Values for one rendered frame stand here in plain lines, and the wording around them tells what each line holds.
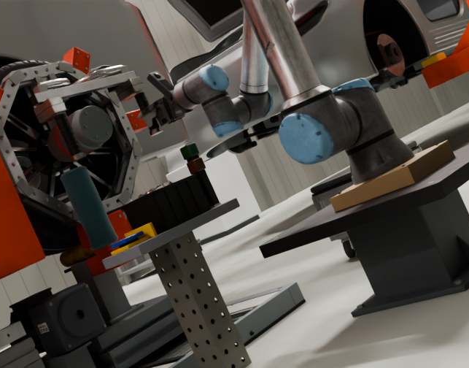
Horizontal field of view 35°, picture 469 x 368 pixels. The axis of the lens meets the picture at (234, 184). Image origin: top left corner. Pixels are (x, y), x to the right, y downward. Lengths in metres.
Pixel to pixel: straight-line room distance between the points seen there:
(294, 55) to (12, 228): 0.90
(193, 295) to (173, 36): 7.50
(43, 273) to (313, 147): 5.46
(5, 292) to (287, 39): 5.32
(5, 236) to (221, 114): 0.72
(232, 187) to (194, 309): 6.03
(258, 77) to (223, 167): 5.83
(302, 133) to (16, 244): 0.84
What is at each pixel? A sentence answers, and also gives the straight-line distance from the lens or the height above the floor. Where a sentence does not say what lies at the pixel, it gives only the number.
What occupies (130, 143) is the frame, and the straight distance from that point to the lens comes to 2.70.
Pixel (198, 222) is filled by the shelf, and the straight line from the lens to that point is 2.13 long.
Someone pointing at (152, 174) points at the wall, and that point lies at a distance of 8.33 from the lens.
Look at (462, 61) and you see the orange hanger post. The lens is 5.67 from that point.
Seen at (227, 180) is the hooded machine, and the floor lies 0.53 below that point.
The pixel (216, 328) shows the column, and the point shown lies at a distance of 2.13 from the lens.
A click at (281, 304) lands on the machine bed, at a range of 2.60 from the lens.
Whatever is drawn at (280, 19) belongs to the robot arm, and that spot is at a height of 0.84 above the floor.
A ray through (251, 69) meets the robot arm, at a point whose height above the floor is 0.79.
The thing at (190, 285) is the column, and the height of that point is 0.28.
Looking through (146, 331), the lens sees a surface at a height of 0.16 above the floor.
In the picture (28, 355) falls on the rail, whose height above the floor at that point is 0.29.
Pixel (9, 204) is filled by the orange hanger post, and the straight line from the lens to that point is 2.17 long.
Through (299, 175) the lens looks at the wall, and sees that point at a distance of 10.14.
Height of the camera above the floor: 0.50
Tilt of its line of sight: level
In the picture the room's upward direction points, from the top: 24 degrees counter-clockwise
